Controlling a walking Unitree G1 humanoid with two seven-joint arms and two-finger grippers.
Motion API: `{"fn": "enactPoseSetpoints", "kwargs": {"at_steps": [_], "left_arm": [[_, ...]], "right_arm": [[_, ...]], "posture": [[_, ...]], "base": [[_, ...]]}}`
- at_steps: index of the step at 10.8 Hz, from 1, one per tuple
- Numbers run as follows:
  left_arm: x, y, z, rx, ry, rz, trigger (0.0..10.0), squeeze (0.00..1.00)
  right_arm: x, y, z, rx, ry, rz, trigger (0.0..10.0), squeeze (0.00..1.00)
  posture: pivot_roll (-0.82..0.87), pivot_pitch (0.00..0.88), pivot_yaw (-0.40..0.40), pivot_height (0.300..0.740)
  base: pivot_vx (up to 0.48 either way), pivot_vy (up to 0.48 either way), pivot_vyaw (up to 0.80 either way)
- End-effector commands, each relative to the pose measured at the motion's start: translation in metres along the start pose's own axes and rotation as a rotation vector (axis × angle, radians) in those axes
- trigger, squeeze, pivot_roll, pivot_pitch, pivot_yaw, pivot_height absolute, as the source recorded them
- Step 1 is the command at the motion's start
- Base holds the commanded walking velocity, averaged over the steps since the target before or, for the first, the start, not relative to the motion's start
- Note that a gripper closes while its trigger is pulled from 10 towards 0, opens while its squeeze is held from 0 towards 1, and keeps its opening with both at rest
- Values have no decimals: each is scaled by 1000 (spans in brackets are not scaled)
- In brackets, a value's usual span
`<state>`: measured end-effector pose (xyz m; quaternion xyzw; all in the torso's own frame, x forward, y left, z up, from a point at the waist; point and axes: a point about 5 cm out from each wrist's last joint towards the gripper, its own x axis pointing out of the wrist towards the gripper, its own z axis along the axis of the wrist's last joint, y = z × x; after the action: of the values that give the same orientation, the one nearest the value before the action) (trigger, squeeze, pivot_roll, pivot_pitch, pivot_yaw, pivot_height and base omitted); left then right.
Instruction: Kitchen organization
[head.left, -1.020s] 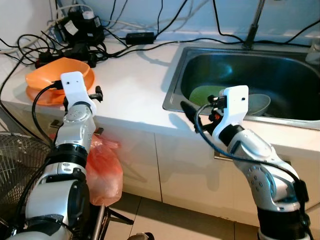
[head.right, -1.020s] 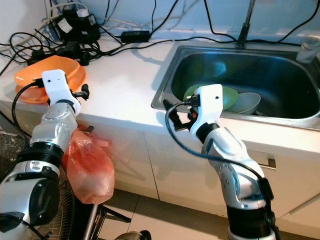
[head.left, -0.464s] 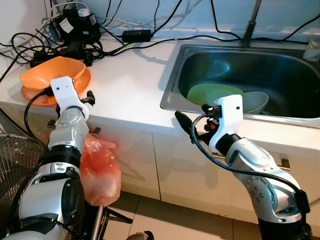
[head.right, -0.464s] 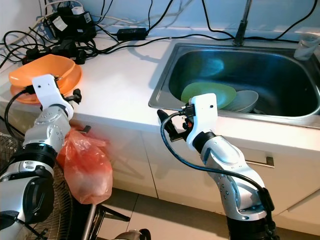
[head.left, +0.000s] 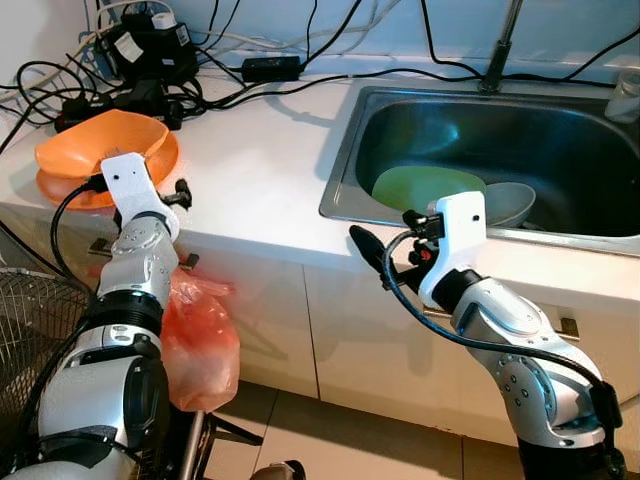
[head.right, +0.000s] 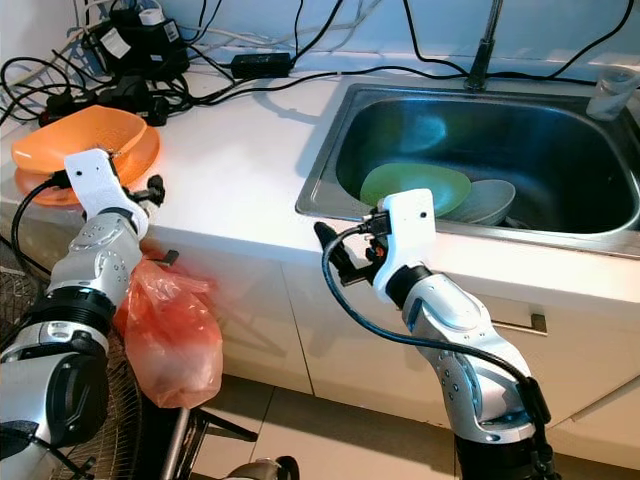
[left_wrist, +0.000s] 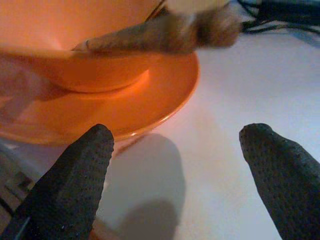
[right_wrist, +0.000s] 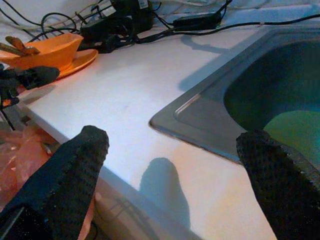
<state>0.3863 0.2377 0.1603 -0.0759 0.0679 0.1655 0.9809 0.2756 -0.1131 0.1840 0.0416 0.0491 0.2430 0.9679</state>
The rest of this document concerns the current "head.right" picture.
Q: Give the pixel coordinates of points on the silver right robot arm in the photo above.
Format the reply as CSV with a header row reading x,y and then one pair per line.
x,y
455,315

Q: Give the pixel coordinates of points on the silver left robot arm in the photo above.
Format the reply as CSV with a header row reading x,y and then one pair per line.
x,y
95,265

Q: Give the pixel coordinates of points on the green plate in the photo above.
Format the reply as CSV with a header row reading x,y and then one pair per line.
x,y
410,185

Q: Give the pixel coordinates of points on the black power strip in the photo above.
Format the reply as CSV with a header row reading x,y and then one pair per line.
x,y
125,98

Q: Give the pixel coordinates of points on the grey bowl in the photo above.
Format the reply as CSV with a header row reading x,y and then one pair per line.
x,y
485,202

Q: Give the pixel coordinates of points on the red plastic bag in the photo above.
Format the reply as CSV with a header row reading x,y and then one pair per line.
x,y
170,330

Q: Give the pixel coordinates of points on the black device with white labels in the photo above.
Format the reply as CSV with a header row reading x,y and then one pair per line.
x,y
135,45

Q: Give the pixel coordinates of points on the black power adapter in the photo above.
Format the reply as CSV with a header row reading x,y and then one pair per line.
x,y
262,66

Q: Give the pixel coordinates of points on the stainless steel sink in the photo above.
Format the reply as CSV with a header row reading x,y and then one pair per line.
x,y
540,135

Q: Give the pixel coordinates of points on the metal faucet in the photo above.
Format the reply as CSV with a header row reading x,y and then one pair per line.
x,y
486,45

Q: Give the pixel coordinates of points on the clear plastic cup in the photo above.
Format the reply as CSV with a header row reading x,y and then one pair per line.
x,y
610,98

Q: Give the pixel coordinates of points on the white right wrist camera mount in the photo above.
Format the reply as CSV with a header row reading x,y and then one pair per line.
x,y
408,232

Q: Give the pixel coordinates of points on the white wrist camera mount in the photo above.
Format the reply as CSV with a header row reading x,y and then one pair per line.
x,y
408,232
95,185

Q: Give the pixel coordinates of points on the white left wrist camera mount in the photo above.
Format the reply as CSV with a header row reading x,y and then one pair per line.
x,y
95,185

